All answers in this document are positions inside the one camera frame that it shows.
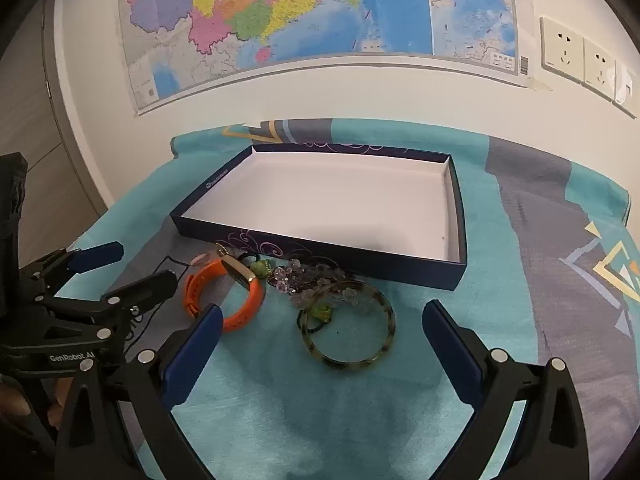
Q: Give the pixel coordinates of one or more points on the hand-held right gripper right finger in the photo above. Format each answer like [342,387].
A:
[450,350]

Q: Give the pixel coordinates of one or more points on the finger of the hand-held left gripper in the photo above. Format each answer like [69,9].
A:
[150,285]
[97,255]

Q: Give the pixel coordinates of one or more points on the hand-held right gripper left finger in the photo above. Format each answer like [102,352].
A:
[200,340]

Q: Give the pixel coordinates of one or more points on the orange smartwatch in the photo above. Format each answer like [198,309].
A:
[200,285]

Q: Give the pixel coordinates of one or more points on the amber green pendant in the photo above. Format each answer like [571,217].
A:
[260,267]

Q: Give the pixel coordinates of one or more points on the tortoiseshell bangle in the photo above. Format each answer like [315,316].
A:
[345,361]

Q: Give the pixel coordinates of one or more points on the bright green bead charm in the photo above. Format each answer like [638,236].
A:
[320,312]

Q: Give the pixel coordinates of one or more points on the dark blue shallow box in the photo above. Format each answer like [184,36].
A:
[325,195]

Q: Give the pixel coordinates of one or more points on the person's left hand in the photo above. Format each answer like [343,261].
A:
[12,402]

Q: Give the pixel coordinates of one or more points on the teal grey printed blanket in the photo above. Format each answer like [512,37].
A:
[280,410]

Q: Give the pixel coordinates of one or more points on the grey wooden door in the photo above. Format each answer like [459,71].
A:
[35,110]

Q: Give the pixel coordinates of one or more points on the beige tape strip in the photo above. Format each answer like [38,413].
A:
[540,84]

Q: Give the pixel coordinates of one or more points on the colourful wall map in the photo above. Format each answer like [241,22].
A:
[300,10]

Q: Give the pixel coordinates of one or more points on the white wall socket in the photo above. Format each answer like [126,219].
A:
[626,87]
[600,67]
[562,50]

